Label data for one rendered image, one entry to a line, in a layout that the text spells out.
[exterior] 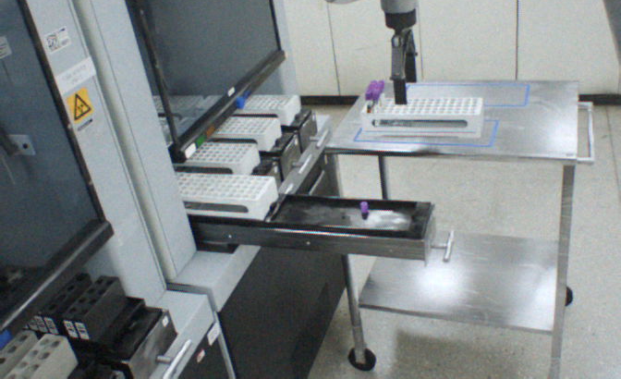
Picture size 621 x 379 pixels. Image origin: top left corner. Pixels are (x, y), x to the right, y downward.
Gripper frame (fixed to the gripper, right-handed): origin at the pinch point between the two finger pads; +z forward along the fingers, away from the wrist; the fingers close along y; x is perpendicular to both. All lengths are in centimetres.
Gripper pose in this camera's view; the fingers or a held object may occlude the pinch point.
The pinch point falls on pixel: (406, 89)
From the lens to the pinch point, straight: 158.9
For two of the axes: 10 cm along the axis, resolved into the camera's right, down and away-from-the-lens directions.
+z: 1.5, 8.6, 4.8
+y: 3.1, -5.0, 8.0
